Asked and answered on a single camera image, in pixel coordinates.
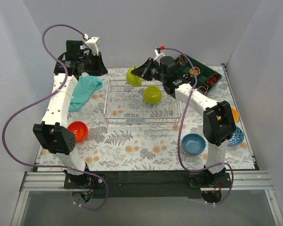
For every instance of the green divided organizer tray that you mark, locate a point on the green divided organizer tray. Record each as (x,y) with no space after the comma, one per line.
(205,73)

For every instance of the blue ceramic bowl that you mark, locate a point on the blue ceramic bowl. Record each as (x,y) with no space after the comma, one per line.
(193,144)

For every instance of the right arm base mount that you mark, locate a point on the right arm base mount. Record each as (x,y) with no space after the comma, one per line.
(204,179)

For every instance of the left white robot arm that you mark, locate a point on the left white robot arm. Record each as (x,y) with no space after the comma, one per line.
(52,132)

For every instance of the white wire dish rack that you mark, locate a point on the white wire dish rack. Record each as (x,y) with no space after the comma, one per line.
(124,104)

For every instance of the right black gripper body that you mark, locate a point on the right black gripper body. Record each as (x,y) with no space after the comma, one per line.
(147,70)

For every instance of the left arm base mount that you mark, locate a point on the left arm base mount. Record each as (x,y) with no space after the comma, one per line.
(84,181)

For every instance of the brown patterned rolled sock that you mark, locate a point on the brown patterned rolled sock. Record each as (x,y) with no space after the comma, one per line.
(180,61)

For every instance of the floral patterned table mat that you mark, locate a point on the floral patterned table mat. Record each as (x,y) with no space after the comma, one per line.
(134,147)

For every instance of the orange yellow bowl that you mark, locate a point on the orange yellow bowl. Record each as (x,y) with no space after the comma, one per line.
(234,114)

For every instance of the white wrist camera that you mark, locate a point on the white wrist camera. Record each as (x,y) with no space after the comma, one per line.
(92,43)
(159,51)

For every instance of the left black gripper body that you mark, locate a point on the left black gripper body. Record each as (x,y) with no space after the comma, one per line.
(98,64)

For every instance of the yellow rolled sock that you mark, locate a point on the yellow rolled sock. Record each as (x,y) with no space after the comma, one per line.
(194,71)

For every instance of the red orange bowl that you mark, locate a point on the red orange bowl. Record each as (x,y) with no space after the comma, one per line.
(80,130)

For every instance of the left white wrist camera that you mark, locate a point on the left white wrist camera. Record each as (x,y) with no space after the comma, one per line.
(92,43)

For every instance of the lime green bowl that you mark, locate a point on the lime green bowl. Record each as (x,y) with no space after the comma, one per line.
(132,79)
(152,95)

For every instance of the aluminium frame rail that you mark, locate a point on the aluminium frame rail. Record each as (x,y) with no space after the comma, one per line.
(54,181)

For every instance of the pink black rolled sock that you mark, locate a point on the pink black rolled sock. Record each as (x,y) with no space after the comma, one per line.
(203,89)

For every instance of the blue white patterned bowl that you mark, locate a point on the blue white patterned bowl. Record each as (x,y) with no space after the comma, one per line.
(237,137)

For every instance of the black white rolled sock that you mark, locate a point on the black white rolled sock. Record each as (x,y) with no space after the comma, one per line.
(188,78)

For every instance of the red black rolled sock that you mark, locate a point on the red black rolled sock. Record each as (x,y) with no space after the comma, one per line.
(213,79)

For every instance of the teal cloth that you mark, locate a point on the teal cloth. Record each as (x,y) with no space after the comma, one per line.
(86,86)

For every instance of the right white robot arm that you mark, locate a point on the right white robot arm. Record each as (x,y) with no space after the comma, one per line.
(218,122)

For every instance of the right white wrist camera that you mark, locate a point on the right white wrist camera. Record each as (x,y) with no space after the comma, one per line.
(159,51)

